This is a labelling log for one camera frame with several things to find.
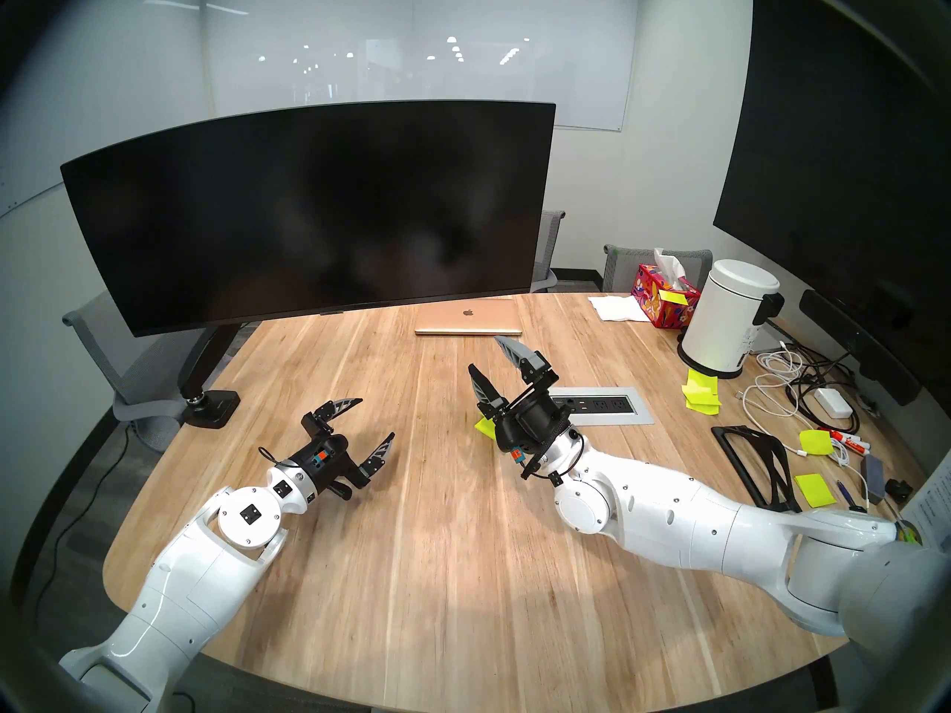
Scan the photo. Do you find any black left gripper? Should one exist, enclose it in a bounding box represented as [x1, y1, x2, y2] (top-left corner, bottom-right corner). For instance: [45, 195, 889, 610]
[293, 397, 396, 501]

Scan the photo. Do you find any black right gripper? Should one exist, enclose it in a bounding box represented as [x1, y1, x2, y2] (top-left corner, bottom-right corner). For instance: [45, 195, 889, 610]
[467, 335, 577, 460]

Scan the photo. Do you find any pile of yellow sticky notes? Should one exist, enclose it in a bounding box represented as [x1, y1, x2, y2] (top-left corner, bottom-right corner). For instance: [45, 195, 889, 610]
[681, 368, 723, 415]

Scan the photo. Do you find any curved black desktop monitor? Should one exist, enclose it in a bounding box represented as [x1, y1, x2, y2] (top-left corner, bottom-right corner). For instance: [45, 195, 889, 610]
[61, 100, 556, 339]

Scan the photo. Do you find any flat yellow sticky pad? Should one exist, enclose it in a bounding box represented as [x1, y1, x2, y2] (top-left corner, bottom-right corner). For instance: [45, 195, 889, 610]
[793, 472, 838, 509]

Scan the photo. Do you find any rose gold closed laptop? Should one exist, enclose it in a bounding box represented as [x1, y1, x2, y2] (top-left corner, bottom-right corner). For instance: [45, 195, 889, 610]
[414, 298, 523, 337]

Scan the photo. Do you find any grey table power outlet panel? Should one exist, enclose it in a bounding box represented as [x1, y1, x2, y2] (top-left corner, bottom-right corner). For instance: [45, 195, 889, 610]
[546, 386, 655, 426]

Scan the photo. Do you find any white paper napkin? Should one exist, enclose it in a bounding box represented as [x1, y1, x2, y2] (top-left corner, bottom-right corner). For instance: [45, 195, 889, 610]
[588, 295, 651, 323]

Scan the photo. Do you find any grey mesh office chair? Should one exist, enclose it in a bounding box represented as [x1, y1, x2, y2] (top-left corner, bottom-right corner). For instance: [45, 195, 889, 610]
[602, 244, 714, 295]
[63, 288, 216, 452]
[531, 210, 567, 293]

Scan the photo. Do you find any colourful floral tissue box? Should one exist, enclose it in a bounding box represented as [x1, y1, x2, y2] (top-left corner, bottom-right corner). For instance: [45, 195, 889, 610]
[631, 264, 702, 330]

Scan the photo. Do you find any white tissue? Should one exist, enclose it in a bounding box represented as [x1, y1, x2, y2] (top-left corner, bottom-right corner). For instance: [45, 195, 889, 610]
[652, 248, 688, 289]

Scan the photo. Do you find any white cylindrical bin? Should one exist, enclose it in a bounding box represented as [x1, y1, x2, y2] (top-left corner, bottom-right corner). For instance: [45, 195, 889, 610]
[677, 258, 785, 380]

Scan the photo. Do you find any white printed paper sheet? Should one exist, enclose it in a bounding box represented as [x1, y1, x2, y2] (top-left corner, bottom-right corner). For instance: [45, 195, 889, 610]
[903, 466, 951, 553]

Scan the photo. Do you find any white charging cable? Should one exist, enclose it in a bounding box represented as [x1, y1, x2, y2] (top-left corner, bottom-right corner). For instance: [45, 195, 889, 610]
[736, 348, 870, 489]

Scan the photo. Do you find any glass wall whiteboard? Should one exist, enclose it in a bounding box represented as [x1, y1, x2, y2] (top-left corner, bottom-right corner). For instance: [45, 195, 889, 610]
[204, 0, 640, 131]

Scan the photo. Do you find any large black wall television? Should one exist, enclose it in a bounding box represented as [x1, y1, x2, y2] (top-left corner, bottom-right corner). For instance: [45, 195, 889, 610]
[712, 0, 951, 415]

